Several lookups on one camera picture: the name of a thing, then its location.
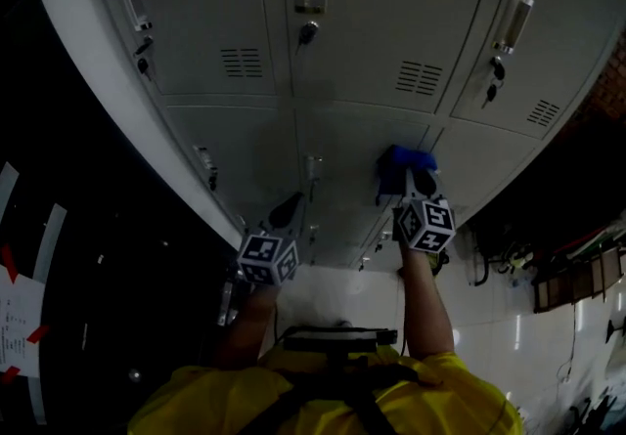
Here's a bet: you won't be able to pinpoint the brown wooden rack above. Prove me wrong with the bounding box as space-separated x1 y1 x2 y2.
531 244 626 315

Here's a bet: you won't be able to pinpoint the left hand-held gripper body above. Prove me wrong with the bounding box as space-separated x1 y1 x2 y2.
236 190 308 287

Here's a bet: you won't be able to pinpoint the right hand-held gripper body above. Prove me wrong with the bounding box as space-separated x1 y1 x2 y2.
390 167 458 255

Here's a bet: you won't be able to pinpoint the black chest straps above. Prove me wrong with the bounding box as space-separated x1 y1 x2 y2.
248 358 423 435

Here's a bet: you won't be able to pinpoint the white printed paper sheet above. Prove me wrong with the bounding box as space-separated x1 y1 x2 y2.
0 264 49 379

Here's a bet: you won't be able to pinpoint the person's left forearm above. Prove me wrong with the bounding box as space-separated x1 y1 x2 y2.
213 282 281 370

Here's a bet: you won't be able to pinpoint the black chest-mounted device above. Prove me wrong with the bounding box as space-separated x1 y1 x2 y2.
282 326 399 355

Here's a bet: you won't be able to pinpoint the person's yellow shirt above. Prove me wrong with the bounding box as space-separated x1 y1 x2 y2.
127 343 524 435

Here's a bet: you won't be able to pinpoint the blue cloth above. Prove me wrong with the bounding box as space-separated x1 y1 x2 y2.
375 144 439 207

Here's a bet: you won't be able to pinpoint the door lock with black key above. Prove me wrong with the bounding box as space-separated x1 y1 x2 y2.
132 35 156 81
480 56 507 109
294 21 321 56

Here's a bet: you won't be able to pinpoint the person's right forearm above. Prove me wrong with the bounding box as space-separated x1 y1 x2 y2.
397 242 457 362

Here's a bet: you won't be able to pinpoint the shiny metal bracket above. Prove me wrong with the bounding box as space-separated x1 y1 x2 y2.
216 279 241 327

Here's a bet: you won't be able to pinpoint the black cable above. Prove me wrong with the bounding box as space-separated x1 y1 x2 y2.
556 301 578 384

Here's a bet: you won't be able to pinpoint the grey metal locker cabinet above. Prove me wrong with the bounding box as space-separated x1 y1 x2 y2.
22 0 626 276

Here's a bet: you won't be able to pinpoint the group of grey locker doors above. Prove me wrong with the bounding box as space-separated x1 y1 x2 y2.
86 0 626 273

